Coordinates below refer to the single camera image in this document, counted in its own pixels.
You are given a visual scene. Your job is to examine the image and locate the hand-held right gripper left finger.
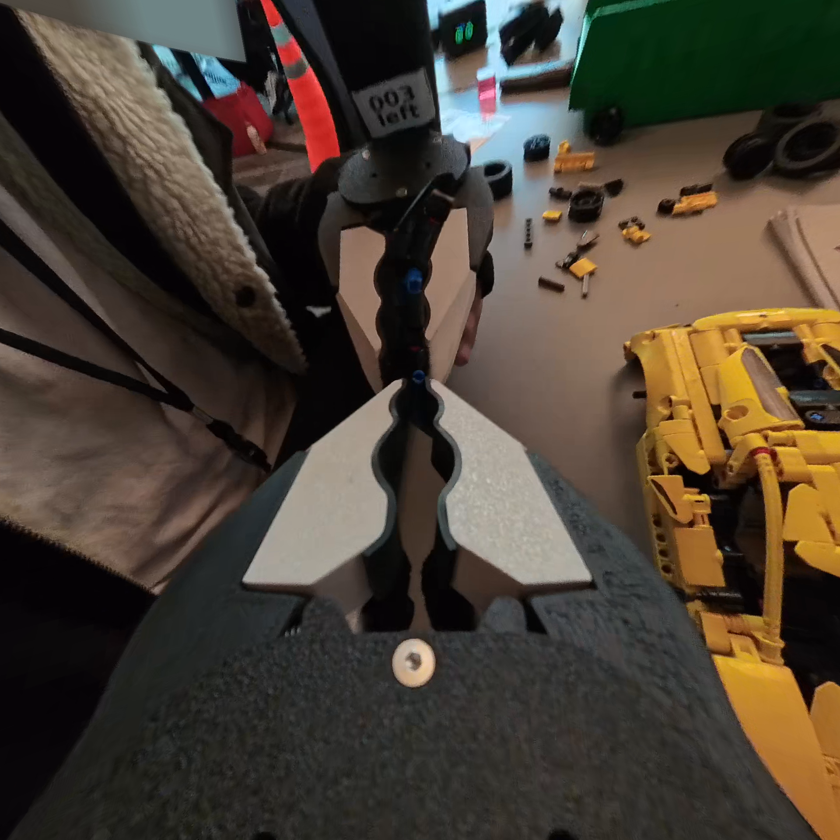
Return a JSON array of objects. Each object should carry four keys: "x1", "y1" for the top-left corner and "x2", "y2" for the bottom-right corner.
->
[{"x1": 241, "y1": 379, "x2": 404, "y2": 601}]

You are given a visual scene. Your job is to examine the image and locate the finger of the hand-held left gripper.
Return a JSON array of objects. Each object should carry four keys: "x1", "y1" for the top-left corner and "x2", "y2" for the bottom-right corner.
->
[
  {"x1": 319, "y1": 190, "x2": 395, "y2": 395},
  {"x1": 425, "y1": 174, "x2": 495, "y2": 386}
]

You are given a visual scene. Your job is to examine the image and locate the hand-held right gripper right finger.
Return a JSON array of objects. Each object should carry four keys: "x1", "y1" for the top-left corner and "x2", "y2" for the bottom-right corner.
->
[{"x1": 427, "y1": 379, "x2": 593, "y2": 611}]

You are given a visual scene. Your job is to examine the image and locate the black curved brick piece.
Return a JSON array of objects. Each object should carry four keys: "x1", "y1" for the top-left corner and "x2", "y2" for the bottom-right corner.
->
[{"x1": 373, "y1": 189, "x2": 458, "y2": 395}]

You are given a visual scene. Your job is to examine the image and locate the yellow brick toy car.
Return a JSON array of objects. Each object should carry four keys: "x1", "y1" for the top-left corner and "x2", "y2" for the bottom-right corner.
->
[{"x1": 622, "y1": 307, "x2": 840, "y2": 840}]

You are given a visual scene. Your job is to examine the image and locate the person's left forearm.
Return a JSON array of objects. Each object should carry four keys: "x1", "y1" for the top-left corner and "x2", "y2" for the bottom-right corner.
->
[{"x1": 236, "y1": 157, "x2": 382, "y2": 454}]

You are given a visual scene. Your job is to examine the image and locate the grey desk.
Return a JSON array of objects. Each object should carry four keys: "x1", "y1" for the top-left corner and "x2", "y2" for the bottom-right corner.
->
[{"x1": 430, "y1": 39, "x2": 840, "y2": 828}]

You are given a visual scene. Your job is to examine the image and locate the person's left hand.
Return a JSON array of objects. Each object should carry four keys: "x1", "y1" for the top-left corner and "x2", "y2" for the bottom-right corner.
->
[{"x1": 454, "y1": 294, "x2": 484, "y2": 368}]

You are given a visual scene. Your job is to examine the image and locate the black device green display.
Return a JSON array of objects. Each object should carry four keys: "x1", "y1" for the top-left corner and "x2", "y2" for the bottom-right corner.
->
[{"x1": 437, "y1": 0, "x2": 488, "y2": 61}]

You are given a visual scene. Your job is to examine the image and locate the orange traffic cone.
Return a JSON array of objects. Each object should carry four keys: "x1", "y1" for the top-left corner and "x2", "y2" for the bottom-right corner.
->
[{"x1": 259, "y1": 0, "x2": 342, "y2": 173}]

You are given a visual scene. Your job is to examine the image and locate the black bundle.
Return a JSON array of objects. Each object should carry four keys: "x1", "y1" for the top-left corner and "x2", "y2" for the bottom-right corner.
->
[{"x1": 497, "y1": 0, "x2": 565, "y2": 65}]

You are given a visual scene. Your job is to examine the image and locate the scattered small brick pieces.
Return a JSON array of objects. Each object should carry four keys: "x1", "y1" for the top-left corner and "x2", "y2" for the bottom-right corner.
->
[{"x1": 481, "y1": 133, "x2": 721, "y2": 301}]

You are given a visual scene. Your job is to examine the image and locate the red chair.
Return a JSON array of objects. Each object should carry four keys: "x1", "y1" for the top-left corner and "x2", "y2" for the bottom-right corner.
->
[{"x1": 200, "y1": 82, "x2": 275, "y2": 158}]

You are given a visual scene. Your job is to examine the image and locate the single black toy wheel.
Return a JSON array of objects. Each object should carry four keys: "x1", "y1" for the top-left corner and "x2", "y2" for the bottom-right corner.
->
[{"x1": 586, "y1": 105, "x2": 626, "y2": 147}]

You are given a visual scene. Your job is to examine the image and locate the cream hoodie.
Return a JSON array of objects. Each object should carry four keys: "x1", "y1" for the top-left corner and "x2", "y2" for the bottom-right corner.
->
[{"x1": 0, "y1": 190, "x2": 296, "y2": 595}]

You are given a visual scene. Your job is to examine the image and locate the green plastic bin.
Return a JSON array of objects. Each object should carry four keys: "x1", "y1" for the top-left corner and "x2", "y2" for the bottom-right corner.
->
[{"x1": 567, "y1": 0, "x2": 840, "y2": 130}]

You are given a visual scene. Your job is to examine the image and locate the open instruction booklet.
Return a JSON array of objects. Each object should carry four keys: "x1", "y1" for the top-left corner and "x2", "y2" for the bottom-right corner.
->
[{"x1": 766, "y1": 205, "x2": 840, "y2": 311}]

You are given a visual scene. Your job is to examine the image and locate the stack of black toy wheels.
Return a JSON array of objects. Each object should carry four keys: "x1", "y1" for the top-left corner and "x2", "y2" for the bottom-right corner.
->
[{"x1": 722, "y1": 104, "x2": 840, "y2": 182}]

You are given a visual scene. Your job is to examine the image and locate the black drawcord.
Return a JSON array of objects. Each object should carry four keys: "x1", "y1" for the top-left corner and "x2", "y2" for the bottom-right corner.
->
[{"x1": 0, "y1": 327, "x2": 273, "y2": 475}]

